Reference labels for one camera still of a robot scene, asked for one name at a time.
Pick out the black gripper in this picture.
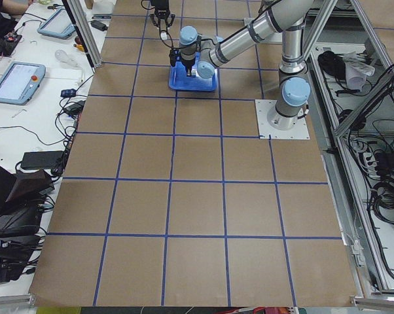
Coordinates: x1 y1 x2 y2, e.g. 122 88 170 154
150 8 175 33
182 52 194 77

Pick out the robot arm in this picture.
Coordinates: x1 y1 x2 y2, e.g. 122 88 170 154
170 0 313 131
150 0 175 32

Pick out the blue plastic tray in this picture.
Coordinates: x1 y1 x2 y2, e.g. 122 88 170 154
168 61 217 92

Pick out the black power adapter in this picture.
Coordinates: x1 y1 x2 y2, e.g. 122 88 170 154
90 20 108 31

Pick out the teach pendant far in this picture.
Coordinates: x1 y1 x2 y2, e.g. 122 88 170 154
37 8 75 39

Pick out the teach pendant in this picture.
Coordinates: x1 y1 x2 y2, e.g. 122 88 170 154
0 61 46 105
37 8 75 39

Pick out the teach pendant near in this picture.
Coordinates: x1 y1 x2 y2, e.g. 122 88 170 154
0 61 46 105

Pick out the aluminium frame post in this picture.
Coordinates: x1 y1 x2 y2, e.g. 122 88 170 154
62 0 102 69

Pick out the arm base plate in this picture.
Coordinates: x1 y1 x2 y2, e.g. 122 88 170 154
255 99 310 140

